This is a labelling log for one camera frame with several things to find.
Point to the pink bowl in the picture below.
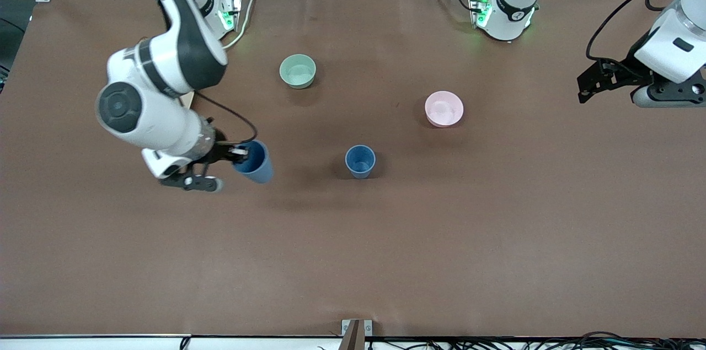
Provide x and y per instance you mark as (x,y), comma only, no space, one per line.
(444,109)

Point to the mint green bowl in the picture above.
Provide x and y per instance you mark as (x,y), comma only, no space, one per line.
(298,71)

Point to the cream white toaster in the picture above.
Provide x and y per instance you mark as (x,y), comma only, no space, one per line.
(187,99)

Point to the brown table cover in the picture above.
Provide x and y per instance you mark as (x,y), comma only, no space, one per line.
(353,256)

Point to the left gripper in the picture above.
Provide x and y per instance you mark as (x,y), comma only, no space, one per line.
(622,73)

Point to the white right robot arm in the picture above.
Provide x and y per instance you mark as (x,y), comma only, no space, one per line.
(149,113)

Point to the blue plastic cup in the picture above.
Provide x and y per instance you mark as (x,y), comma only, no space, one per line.
(259,168)
(360,162)

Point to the metal camera stand bracket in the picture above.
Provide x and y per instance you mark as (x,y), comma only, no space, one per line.
(356,333)

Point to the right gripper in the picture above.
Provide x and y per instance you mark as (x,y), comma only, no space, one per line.
(222,152)

